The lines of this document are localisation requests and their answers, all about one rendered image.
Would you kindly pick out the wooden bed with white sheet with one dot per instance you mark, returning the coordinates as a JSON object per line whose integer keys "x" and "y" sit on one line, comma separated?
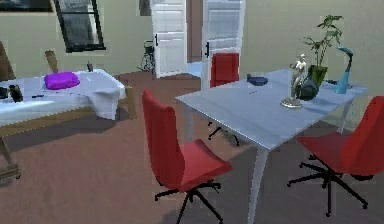
{"x": 83, "y": 90}

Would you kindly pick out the small dark object on bed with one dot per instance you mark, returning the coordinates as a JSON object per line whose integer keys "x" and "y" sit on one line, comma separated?
{"x": 15, "y": 93}

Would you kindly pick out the red office chair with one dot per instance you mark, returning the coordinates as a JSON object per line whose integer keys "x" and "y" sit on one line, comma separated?
{"x": 173, "y": 156}
{"x": 353, "y": 146}
{"x": 224, "y": 69}

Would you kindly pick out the pale blue table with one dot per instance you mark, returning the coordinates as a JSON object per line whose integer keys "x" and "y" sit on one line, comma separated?
{"x": 253, "y": 110}

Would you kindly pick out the dark blue bowl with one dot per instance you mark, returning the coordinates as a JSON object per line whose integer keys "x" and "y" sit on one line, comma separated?
{"x": 257, "y": 80}

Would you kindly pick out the white room door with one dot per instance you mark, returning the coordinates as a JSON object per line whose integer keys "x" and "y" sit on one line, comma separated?
{"x": 221, "y": 31}
{"x": 169, "y": 38}

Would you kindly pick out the silver figure statue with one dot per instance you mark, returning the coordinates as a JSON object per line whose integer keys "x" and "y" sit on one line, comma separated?
{"x": 294, "y": 83}

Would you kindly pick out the small dark cup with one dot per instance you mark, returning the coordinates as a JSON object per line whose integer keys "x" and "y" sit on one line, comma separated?
{"x": 90, "y": 66}

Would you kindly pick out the dark round vase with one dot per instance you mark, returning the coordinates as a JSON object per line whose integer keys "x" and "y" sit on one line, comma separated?
{"x": 308, "y": 90}

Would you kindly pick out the purple pillow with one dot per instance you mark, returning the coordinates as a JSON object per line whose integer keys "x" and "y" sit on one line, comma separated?
{"x": 61, "y": 80}

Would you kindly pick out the black framed window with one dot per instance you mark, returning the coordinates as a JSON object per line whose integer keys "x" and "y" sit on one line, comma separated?
{"x": 79, "y": 25}

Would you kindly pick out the green house plant in pot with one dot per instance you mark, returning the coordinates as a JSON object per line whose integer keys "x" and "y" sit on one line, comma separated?
{"x": 321, "y": 50}

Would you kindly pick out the light blue desk lamp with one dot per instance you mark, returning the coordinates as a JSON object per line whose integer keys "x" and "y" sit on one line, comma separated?
{"x": 344, "y": 76}

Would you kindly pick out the dark framed picture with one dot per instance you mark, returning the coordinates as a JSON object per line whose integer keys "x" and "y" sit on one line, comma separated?
{"x": 26, "y": 5}

